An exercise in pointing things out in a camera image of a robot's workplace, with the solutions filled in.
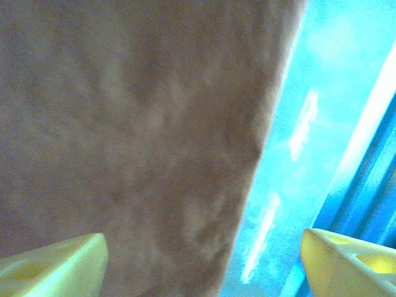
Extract brown trousers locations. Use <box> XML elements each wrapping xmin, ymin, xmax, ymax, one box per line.
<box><xmin>0</xmin><ymin>0</ymin><xmax>307</xmax><ymax>297</ymax></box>

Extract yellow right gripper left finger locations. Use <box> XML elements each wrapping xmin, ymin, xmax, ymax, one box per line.
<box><xmin>0</xmin><ymin>232</ymin><xmax>109</xmax><ymax>297</ymax></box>

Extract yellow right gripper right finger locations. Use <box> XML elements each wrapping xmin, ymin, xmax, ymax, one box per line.
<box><xmin>301</xmin><ymin>228</ymin><xmax>396</xmax><ymax>297</ymax></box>

